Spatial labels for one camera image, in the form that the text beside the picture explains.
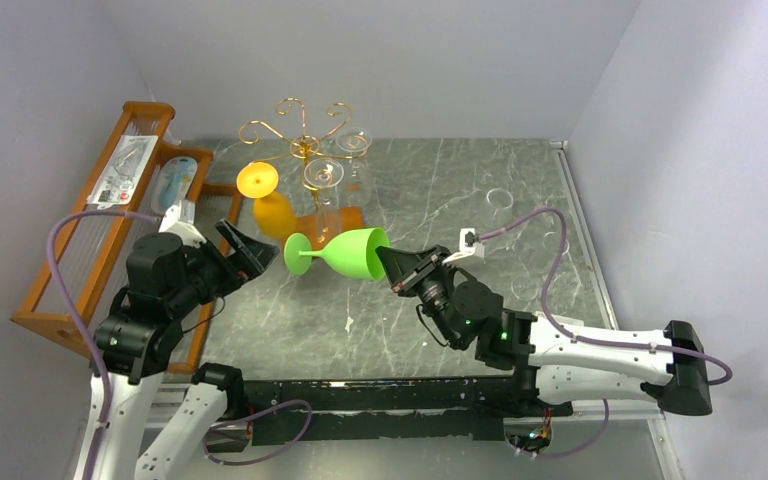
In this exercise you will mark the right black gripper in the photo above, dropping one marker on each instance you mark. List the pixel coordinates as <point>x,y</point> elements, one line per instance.
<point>420,270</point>

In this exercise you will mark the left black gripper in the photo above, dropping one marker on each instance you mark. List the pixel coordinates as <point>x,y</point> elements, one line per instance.
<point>255,257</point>

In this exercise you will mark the green plastic wine glass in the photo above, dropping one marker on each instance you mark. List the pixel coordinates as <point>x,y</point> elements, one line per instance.
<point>351,254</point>

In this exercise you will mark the orange plastic wine glass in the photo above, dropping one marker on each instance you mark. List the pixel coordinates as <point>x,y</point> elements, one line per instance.
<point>272,211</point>

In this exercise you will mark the clear wine glass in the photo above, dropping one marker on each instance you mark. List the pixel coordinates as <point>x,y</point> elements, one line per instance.
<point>358,180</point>

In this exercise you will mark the clear champagne flute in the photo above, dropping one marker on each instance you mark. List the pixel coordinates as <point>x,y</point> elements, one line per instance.
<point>323,177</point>

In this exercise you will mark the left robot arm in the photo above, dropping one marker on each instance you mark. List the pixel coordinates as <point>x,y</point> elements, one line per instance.
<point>170,273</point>

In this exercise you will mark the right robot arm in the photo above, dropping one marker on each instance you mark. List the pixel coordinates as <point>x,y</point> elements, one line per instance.
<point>551,362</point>

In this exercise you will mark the wooden dish drying rack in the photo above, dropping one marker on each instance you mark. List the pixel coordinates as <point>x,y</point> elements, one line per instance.
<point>91,251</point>

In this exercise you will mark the blue packaged tool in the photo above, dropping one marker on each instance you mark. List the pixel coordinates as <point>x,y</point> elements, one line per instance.
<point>173,183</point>

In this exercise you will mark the clear glass far right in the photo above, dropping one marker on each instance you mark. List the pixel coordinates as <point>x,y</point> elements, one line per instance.
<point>498,205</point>

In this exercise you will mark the clear glass right front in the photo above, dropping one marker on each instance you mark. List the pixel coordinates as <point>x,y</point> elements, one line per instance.
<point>526,288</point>

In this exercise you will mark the white packaged item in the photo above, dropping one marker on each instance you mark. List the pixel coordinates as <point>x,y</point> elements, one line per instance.
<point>120,176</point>

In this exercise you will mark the clear glass right edge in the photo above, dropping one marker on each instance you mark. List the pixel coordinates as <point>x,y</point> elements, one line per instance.
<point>554,242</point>

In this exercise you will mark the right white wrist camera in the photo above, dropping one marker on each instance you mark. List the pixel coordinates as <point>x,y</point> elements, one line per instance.
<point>470,249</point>

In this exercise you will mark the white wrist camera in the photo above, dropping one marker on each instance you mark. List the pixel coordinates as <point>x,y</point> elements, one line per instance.
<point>470,249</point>
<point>179,219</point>

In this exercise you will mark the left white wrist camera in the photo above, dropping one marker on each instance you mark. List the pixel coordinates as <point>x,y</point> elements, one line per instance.
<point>179,219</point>

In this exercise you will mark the gold wire wine glass rack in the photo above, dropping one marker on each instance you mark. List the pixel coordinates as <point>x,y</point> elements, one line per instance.
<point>304,148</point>

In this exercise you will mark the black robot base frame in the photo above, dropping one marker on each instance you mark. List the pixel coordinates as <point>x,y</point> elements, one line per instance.
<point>474,407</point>

